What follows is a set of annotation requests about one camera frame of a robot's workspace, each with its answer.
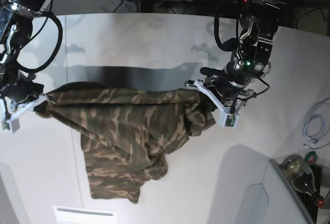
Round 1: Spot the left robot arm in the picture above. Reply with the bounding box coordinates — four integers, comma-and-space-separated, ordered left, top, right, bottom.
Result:
201, 0, 288, 106

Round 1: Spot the light blue coiled cable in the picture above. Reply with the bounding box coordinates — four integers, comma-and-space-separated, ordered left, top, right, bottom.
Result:
302, 97, 330, 149

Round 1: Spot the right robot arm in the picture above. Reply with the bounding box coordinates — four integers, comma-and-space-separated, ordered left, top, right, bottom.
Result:
1, 0, 63, 109

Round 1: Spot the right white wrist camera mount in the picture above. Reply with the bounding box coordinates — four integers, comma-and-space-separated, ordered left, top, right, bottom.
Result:
1, 94, 49, 134

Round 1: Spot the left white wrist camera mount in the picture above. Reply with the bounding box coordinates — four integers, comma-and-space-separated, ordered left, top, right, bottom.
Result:
185, 79, 257, 129

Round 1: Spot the green tape roll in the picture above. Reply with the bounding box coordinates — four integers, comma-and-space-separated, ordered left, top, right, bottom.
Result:
305, 150, 318, 165

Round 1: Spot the clear plastic bottle red cap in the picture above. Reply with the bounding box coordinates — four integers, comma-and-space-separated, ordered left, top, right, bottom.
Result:
282, 154, 325, 208

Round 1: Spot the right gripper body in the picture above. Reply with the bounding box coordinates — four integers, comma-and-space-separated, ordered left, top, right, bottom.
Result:
1, 78, 44, 108

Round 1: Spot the camouflage t-shirt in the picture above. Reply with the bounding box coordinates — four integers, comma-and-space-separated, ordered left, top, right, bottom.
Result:
35, 82, 215, 203

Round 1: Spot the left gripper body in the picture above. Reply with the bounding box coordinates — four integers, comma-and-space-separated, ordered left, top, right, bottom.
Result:
204, 74, 254, 106

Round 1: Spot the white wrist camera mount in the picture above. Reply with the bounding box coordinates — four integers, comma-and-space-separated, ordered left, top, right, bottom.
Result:
1, 94, 49, 134
185, 79, 257, 129

